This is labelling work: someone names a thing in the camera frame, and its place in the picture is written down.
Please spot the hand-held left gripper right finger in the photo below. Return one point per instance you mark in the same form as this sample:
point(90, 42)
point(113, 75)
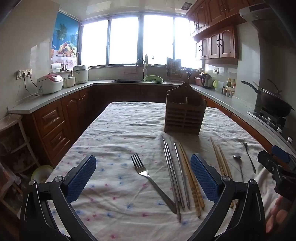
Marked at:
point(204, 176)

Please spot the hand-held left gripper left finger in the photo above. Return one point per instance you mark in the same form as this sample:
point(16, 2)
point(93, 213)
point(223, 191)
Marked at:
point(81, 176)

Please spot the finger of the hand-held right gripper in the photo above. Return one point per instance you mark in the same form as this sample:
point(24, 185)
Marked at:
point(281, 153)
point(269, 162)

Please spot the wooden slatted utensil holder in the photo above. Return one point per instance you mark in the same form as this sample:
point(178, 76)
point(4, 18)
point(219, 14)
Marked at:
point(185, 113)

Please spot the person's right hand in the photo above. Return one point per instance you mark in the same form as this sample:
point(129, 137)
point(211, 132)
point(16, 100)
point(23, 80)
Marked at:
point(278, 215)

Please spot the patterned yellow wooden chopstick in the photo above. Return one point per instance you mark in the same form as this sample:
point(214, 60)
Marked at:
point(189, 183)
point(193, 180)

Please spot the long metal spoon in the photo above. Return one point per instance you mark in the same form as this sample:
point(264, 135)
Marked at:
point(250, 157)

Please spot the short metal spoon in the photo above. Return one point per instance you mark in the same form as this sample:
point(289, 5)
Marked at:
point(237, 157)

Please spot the gas stove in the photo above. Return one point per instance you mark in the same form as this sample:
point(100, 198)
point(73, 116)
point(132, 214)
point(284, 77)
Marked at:
point(268, 118)

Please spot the green rimmed bowl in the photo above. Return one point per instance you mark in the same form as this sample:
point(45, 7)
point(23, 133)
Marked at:
point(41, 173)

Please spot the black wok with lid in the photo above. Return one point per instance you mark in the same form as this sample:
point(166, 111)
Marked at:
point(275, 102)

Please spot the white floral tablecloth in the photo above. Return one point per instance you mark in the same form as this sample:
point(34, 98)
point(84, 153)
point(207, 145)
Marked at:
point(120, 139)

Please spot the metal fork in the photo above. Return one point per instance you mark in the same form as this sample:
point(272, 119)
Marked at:
point(148, 177)

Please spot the wooden lower cabinets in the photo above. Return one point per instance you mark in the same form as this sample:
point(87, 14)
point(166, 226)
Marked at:
point(57, 120)

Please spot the wooden cabinets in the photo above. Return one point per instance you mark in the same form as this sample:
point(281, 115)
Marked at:
point(222, 41)
point(57, 120)

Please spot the wooden shelf rack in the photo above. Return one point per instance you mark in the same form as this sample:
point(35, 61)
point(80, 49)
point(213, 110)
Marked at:
point(13, 148)

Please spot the group of condiment bottles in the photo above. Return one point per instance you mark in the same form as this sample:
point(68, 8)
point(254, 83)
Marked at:
point(229, 89)

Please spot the grey kitchen countertop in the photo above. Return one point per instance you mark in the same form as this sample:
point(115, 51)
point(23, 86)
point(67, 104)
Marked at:
point(30, 102)

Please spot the green cup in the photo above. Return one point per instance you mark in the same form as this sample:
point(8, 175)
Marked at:
point(215, 84)

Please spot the red plastic container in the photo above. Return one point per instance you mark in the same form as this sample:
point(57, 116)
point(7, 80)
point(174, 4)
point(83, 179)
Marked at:
point(198, 81)

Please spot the steel electric kettle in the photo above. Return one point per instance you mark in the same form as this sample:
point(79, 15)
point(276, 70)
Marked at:
point(206, 81)

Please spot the small white appliance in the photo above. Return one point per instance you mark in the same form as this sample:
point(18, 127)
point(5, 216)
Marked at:
point(69, 81)

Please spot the pink and white rice cooker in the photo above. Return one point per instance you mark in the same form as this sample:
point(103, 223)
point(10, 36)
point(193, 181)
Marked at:
point(49, 83)

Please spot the white electric pot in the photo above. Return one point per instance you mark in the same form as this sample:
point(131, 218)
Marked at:
point(81, 74)

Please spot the kitchen sink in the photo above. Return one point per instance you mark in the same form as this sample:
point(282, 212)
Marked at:
point(129, 80)

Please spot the green colander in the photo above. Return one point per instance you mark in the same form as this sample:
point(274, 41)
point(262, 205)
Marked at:
point(153, 78)

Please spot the dish rack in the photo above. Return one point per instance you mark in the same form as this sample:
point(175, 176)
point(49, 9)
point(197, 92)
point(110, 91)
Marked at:
point(174, 69)

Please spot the paper towel roll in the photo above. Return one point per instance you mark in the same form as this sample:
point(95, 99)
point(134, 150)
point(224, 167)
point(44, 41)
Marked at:
point(55, 68)

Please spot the curved metal faucet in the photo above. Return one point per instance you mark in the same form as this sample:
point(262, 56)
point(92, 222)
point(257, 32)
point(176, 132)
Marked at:
point(143, 67)

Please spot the small clear bottle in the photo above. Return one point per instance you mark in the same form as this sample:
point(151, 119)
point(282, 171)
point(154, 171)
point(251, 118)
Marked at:
point(152, 61)

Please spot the wooden upper cabinets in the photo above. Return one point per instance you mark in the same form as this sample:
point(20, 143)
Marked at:
point(222, 41)

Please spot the steel range hood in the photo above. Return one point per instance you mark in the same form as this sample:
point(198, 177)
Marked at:
point(270, 20)

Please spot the large kitchen window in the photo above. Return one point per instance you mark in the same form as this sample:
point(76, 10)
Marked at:
point(124, 39)

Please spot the small wall outlet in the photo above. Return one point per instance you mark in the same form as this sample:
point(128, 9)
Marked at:
point(216, 70)

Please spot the wall power outlet strip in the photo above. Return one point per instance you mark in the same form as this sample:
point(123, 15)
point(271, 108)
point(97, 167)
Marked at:
point(24, 73)

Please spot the tropical fruit wall poster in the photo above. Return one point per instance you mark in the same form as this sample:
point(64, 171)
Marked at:
point(66, 34)

